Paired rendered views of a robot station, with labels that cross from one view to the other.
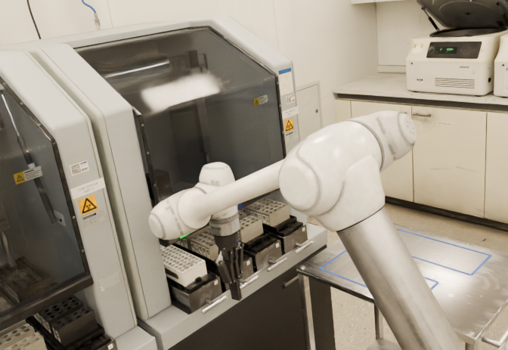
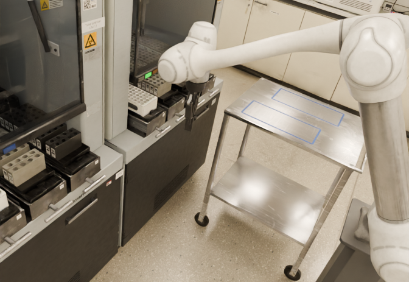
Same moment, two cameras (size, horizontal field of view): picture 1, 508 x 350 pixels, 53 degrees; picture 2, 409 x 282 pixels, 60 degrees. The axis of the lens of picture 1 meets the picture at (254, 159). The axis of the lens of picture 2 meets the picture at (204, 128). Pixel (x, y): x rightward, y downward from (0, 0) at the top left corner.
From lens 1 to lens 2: 0.61 m
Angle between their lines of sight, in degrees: 27
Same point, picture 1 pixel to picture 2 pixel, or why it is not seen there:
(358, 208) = (398, 89)
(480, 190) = (285, 62)
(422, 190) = not seen: hidden behind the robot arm
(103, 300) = (87, 124)
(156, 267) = (124, 99)
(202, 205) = (215, 60)
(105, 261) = (93, 92)
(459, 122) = (285, 14)
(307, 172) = (387, 58)
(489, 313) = (356, 152)
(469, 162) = not seen: hidden behind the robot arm
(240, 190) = (250, 52)
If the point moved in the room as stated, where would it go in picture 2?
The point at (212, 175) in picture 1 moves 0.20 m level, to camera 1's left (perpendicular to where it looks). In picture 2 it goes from (206, 33) to (146, 30)
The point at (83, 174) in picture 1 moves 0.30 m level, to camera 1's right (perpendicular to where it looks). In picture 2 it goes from (91, 10) to (188, 16)
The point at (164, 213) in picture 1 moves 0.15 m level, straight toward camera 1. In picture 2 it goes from (178, 61) to (202, 87)
